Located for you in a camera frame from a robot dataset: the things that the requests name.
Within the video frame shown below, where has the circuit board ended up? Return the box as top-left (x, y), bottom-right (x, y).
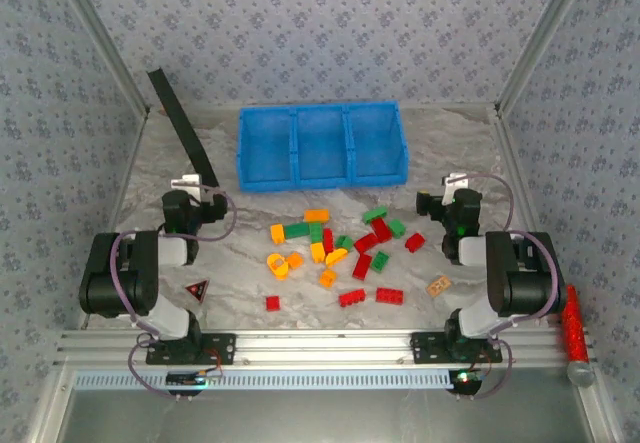
top-left (448, 368), bottom-right (484, 397)
top-left (166, 368), bottom-right (225, 389)

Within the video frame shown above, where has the red triangle sign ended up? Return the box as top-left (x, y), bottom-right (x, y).
top-left (183, 277), bottom-right (211, 305)

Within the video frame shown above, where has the left circuit board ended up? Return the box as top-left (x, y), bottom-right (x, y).
top-left (166, 368), bottom-right (225, 389)

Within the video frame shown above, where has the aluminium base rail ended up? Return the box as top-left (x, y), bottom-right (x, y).
top-left (53, 329), bottom-right (594, 370)

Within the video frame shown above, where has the aluminium frame bar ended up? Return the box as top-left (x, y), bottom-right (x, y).
top-left (572, 372), bottom-right (626, 443)
top-left (27, 365), bottom-right (76, 443)

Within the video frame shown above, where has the red glitter tube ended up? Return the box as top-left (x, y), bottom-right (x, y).
top-left (559, 284), bottom-right (596, 389)

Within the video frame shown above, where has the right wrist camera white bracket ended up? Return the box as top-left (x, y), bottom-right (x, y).
top-left (440, 172), bottom-right (474, 204)

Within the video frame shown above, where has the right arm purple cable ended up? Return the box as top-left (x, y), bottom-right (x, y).
top-left (447, 172), bottom-right (562, 402)

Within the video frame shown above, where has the right circuit board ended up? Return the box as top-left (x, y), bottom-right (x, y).
top-left (448, 368), bottom-right (484, 397)

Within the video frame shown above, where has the black mounting plate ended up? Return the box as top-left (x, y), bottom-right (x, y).
top-left (410, 331), bottom-right (503, 364)
top-left (145, 332), bottom-right (237, 366)

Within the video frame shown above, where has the orange round lego piece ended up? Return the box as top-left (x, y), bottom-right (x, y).
top-left (266, 253), bottom-right (290, 281)

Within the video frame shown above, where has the grey metal panel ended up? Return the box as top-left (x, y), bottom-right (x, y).
top-left (59, 387), bottom-right (596, 443)

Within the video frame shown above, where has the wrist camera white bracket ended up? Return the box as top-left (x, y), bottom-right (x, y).
top-left (440, 172), bottom-right (474, 204)
top-left (169, 173), bottom-right (204, 200)

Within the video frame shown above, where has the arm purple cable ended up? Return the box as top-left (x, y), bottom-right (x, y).
top-left (112, 188), bottom-right (238, 404)
top-left (447, 172), bottom-right (562, 402)

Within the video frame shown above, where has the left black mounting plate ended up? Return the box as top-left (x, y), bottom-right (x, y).
top-left (145, 332), bottom-right (237, 366)

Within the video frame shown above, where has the black flat strip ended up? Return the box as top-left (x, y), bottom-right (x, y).
top-left (147, 66), bottom-right (221, 189)

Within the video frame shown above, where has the aluminium side rail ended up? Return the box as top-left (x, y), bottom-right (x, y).
top-left (492, 107), bottom-right (569, 334)
top-left (79, 107), bottom-right (151, 332)

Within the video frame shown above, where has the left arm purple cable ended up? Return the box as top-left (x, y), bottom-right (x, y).
top-left (112, 188), bottom-right (238, 404)

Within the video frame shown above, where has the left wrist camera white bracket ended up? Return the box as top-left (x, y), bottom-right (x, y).
top-left (169, 173), bottom-right (204, 200)

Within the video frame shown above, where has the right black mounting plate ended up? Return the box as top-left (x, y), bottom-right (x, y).
top-left (410, 331), bottom-right (503, 364)

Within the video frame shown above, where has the white slotted cable duct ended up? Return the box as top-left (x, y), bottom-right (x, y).
top-left (73, 368), bottom-right (455, 391)

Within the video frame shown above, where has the aluminium corner post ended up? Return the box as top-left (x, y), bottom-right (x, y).
top-left (49, 0), bottom-right (151, 114)
top-left (494, 0), bottom-right (597, 114)

